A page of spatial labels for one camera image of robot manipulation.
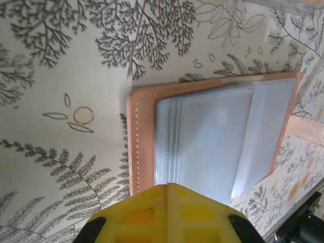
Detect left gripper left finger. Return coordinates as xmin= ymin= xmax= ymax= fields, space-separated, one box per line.
xmin=75 ymin=184 xmax=169 ymax=243

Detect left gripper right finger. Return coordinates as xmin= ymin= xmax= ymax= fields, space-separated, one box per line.
xmin=167 ymin=182 xmax=264 ymax=243

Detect pink leather card holder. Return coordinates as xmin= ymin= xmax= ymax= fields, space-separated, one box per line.
xmin=126 ymin=71 xmax=324 ymax=206

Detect floral table cover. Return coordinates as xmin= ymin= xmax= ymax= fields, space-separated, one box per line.
xmin=0 ymin=0 xmax=324 ymax=243

